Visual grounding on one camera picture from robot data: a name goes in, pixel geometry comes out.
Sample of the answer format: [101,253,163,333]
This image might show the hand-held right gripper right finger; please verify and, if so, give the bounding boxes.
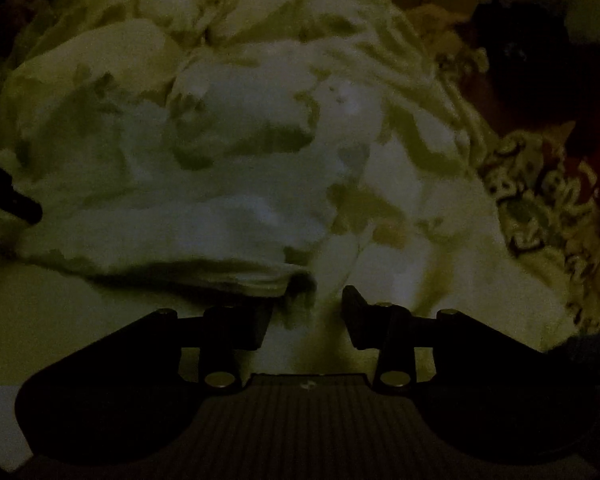
[341,285,598,396]

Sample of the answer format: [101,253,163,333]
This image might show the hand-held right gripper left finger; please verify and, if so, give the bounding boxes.
[24,304,274,395]

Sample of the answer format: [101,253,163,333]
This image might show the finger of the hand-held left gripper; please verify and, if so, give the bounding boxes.
[0,152,43,226]

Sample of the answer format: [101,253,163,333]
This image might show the monkey print cloth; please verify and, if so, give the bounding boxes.
[405,5,600,332]

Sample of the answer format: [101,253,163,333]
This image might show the pale yellow patterned blanket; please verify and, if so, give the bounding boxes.
[0,0,581,386]

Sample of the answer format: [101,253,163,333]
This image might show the red cloth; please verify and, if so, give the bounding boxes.
[560,120,600,231]

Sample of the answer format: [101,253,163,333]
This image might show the dark cloth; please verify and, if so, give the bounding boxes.
[472,2,583,113]

